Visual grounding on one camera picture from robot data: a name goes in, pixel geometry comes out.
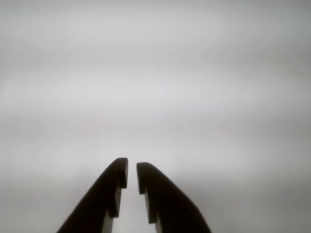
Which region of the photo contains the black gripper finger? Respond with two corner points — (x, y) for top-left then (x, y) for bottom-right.
(136, 162), (212, 233)
(56, 157), (128, 233)

